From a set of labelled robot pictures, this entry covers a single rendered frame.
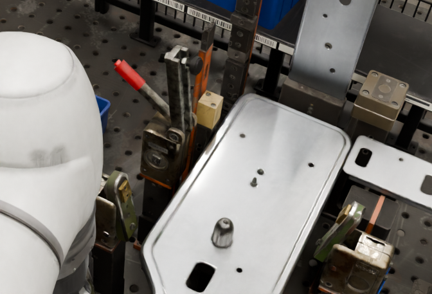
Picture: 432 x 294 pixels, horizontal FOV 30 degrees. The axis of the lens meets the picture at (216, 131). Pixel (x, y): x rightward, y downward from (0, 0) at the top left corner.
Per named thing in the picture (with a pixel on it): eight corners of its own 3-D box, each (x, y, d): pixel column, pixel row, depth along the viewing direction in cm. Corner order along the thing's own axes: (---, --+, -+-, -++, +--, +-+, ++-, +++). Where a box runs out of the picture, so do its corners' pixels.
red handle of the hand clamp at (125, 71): (183, 136, 130) (112, 67, 127) (175, 140, 132) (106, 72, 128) (194, 119, 133) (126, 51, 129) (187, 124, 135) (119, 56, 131)
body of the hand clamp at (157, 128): (163, 262, 157) (178, 145, 131) (132, 248, 158) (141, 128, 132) (177, 240, 161) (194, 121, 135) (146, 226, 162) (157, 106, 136)
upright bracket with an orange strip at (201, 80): (182, 216, 165) (209, 32, 128) (176, 213, 165) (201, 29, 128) (188, 206, 167) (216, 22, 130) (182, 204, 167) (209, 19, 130)
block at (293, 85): (309, 204, 171) (342, 107, 148) (258, 182, 173) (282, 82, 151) (314, 195, 173) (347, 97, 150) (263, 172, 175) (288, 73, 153)
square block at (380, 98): (350, 229, 168) (399, 110, 141) (314, 213, 169) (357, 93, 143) (362, 202, 173) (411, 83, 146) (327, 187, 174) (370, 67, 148)
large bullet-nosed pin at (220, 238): (225, 256, 126) (231, 232, 121) (207, 248, 126) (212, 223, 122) (233, 241, 128) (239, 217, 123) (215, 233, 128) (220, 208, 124)
